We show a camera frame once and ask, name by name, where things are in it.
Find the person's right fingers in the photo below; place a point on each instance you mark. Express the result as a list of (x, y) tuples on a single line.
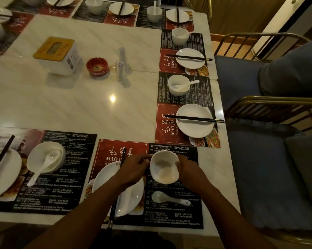
[(180, 165)]

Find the black chopsticks pair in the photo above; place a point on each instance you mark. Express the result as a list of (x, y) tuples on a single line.
[(121, 8), (0, 14), (58, 1), (177, 15), (3, 154)]

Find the person's left thumb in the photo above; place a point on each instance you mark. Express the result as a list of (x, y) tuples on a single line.
[(145, 160)]

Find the white round plate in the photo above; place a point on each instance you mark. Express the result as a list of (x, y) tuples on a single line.
[(127, 197), (194, 128), (67, 1), (5, 173), (189, 63), (114, 9), (171, 16)]

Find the person's left hand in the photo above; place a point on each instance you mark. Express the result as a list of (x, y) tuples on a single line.
[(131, 169)]

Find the white tissue box yellow top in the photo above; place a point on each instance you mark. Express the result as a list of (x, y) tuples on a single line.
[(60, 58)]

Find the gold metal chair blue seat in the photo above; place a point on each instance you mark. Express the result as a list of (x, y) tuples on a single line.
[(259, 173), (236, 77)]

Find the black chopstick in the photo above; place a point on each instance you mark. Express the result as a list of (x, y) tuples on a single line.
[(122, 158), (189, 57), (194, 117)]

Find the grey back cushion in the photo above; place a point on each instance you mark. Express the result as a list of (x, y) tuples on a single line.
[(306, 173), (293, 69)]

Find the red and black paper placemat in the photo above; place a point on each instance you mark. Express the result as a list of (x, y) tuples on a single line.
[(150, 24), (168, 127), (167, 63), (54, 11), (18, 23), (73, 158), (171, 217), (114, 20)]

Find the person's right hand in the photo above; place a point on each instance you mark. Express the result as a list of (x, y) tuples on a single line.
[(192, 176)]

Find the person's left forearm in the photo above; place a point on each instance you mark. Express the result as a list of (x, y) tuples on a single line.
[(93, 212)]

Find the person's right forearm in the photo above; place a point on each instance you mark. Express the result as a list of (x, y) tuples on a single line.
[(223, 220)]

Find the red ashtray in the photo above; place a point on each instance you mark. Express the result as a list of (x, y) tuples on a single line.
[(97, 68)]

